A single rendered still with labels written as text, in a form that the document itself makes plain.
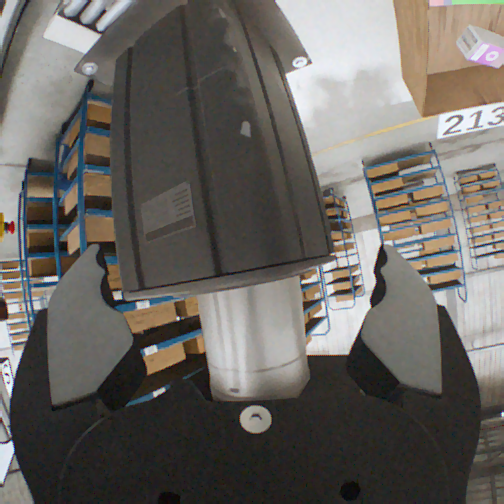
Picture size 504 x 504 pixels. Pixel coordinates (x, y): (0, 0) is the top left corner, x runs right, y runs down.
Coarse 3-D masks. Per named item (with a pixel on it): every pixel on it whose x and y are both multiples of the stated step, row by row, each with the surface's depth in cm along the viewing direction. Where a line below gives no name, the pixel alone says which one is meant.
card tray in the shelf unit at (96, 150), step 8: (88, 136) 96; (88, 144) 96; (96, 144) 99; (104, 144) 103; (88, 152) 96; (96, 152) 99; (104, 152) 103; (72, 160) 107; (88, 160) 116; (96, 160) 118; (104, 160) 122; (72, 168) 107; (72, 176) 114
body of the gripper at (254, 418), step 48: (192, 384) 5; (96, 432) 4; (144, 432) 4; (192, 432) 4; (240, 432) 4; (288, 432) 4; (336, 432) 4; (384, 432) 4; (96, 480) 3; (144, 480) 3; (192, 480) 3; (240, 480) 3; (288, 480) 3; (336, 480) 3; (384, 480) 3; (432, 480) 3
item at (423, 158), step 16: (400, 160) 264; (416, 160) 267; (400, 176) 266; (416, 176) 269; (432, 176) 275; (400, 192) 268; (448, 192) 235; (416, 208) 258; (416, 224) 260; (432, 240) 250; (416, 256) 298; (432, 256) 251; (432, 272) 262; (448, 272) 240; (464, 272) 229; (432, 288) 265; (448, 288) 240; (464, 288) 229
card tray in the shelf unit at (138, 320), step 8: (168, 304) 120; (128, 312) 102; (136, 312) 105; (144, 312) 108; (152, 312) 112; (160, 312) 115; (168, 312) 119; (128, 320) 101; (136, 320) 104; (144, 320) 107; (152, 320) 110; (160, 320) 114; (168, 320) 118; (136, 328) 103; (144, 328) 106
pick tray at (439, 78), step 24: (408, 0) 16; (408, 24) 20; (432, 24) 22; (456, 24) 20; (480, 24) 18; (408, 48) 26; (432, 48) 28; (456, 48) 26; (408, 72) 32; (432, 72) 34; (456, 72) 32; (480, 72) 29; (432, 96) 36; (456, 96) 33; (480, 96) 30
